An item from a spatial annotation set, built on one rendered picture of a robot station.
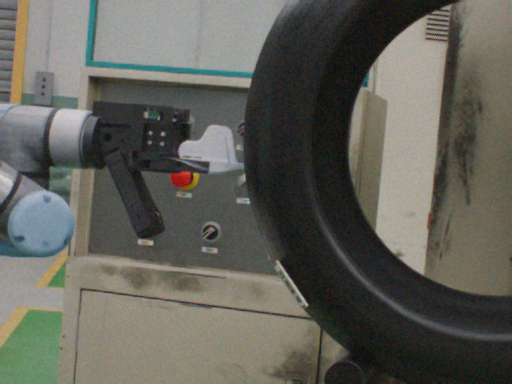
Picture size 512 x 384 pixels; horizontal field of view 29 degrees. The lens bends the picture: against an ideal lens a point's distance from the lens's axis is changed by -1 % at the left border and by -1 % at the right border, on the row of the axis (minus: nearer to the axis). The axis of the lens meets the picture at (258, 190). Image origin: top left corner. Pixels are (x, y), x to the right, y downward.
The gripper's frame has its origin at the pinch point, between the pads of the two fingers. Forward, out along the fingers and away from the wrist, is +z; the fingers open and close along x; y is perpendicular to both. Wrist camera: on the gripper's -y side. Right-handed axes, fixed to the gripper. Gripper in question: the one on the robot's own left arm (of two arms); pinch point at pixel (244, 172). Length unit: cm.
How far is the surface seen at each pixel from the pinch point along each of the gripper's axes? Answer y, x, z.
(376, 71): 39, 335, -27
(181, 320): -31, 61, -25
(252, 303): -26, 61, -11
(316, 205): -2.4, -12.3, 11.4
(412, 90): 32, 339, -10
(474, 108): 11.4, 27.9, 26.0
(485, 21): 23.8, 27.8, 26.4
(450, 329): -13.9, -12.3, 26.9
